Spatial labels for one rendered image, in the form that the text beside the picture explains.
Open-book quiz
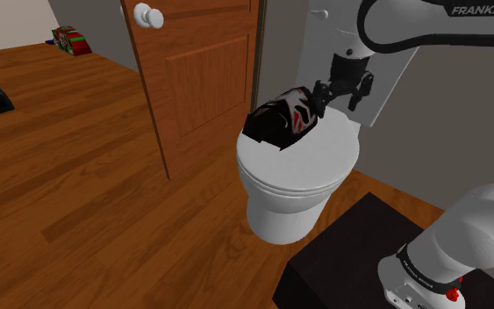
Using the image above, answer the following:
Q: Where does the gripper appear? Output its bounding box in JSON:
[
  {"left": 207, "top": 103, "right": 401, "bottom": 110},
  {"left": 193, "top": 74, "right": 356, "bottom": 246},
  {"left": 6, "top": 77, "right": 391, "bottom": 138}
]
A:
[{"left": 311, "top": 53, "right": 376, "bottom": 119}]

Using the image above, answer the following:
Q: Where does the black red white helmet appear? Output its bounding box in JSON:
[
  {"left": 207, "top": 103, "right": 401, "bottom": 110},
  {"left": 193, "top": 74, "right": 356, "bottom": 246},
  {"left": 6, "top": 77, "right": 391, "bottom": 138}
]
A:
[{"left": 241, "top": 86, "right": 320, "bottom": 152}]

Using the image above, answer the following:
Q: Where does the white toilet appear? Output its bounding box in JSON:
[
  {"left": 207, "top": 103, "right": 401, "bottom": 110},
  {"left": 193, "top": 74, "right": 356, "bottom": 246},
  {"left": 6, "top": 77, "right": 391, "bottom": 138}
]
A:
[{"left": 235, "top": 0, "right": 419, "bottom": 247}]

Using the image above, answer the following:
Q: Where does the brown wooden door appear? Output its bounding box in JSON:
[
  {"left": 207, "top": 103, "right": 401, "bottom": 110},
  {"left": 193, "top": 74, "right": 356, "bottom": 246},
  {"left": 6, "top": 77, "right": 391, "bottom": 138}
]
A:
[{"left": 119, "top": 0, "right": 268, "bottom": 181}]

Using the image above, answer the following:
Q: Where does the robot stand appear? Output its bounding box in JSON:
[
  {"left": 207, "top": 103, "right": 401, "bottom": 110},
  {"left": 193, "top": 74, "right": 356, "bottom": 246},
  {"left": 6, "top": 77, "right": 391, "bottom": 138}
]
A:
[{"left": 271, "top": 191, "right": 494, "bottom": 309}]

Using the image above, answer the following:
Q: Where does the red green box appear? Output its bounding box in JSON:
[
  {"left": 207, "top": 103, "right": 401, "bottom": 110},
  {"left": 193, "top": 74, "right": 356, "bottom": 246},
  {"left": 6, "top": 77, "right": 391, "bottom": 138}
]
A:
[{"left": 51, "top": 25, "right": 93, "bottom": 57}]

